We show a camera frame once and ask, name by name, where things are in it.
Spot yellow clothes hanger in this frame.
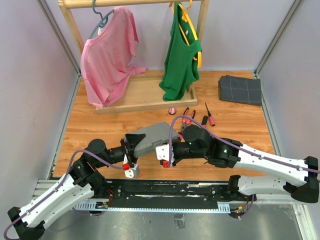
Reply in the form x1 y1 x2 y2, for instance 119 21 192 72
165 2 202 71

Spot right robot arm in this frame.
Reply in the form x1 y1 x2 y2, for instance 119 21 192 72
167 124 320 204

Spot wooden clothes rack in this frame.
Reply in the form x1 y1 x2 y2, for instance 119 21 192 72
57 0 209 114

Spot pink black screwdriver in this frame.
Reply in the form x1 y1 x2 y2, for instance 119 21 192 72
204 102 216 127

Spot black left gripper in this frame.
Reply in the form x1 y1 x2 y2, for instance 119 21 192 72
95 133 147 168

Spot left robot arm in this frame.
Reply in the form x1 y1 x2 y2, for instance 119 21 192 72
7 133 146 240

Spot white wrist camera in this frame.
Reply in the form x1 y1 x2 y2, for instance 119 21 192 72
155 144 175 168
122 154 140 179

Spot red black tape roll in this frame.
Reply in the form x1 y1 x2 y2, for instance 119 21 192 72
168 107 177 115

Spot pink t-shirt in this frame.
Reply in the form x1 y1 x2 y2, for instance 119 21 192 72
80 6 147 109

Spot pink black utility knife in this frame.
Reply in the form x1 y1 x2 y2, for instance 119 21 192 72
201 115 209 127

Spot teal clothes hanger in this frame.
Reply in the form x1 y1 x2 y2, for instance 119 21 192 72
88 0 115 39

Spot green tank top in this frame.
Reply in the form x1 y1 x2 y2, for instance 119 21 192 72
159 2 202 102

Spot grey plastic tool case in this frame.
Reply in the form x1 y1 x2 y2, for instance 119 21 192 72
130 122 171 158

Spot folded grey checked cloth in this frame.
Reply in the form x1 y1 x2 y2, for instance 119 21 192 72
218 75 262 106

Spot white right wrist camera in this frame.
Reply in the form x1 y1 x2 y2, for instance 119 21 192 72
155 144 175 168

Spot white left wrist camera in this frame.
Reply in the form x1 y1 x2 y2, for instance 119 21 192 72
122 154 140 179

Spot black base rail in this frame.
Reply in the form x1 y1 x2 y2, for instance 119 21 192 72
77 179 256 212

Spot pink black pliers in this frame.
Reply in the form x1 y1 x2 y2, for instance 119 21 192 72
180 107 196 132

